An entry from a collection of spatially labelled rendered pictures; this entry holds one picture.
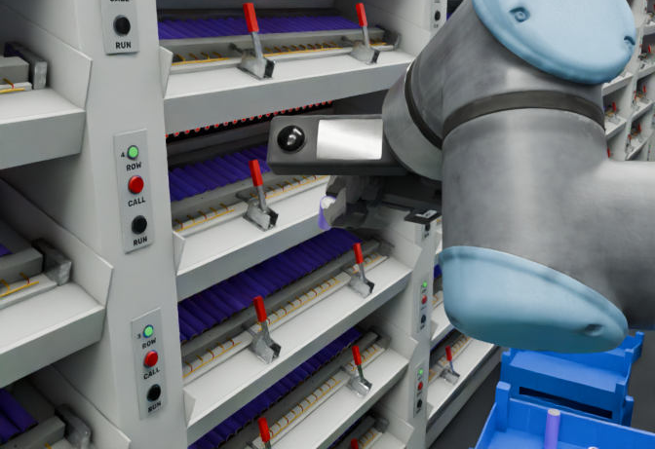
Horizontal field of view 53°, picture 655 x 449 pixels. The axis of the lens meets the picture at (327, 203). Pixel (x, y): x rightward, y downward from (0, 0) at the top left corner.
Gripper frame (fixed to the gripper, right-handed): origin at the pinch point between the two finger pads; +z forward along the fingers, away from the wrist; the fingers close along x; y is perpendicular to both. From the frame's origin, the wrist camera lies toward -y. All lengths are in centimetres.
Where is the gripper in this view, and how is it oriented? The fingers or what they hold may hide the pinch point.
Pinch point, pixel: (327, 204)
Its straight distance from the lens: 68.0
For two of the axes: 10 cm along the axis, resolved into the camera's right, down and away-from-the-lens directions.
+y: 9.5, 2.0, 2.5
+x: 1.0, -9.3, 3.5
